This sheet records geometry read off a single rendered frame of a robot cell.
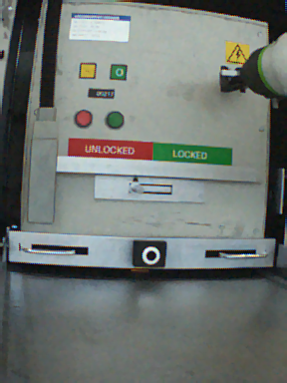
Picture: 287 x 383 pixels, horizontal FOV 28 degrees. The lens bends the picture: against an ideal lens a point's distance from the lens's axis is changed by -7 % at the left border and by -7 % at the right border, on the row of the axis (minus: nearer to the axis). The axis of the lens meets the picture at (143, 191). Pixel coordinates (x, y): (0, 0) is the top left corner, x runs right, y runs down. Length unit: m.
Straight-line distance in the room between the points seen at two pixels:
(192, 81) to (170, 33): 0.11
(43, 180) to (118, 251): 0.22
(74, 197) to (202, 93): 0.32
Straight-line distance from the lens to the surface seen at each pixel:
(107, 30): 1.16
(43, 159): 1.01
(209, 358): 0.68
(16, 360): 0.62
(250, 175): 1.17
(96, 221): 1.14
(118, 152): 1.14
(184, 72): 1.17
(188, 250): 1.17
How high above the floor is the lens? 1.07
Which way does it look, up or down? 3 degrees down
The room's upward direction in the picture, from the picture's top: 3 degrees clockwise
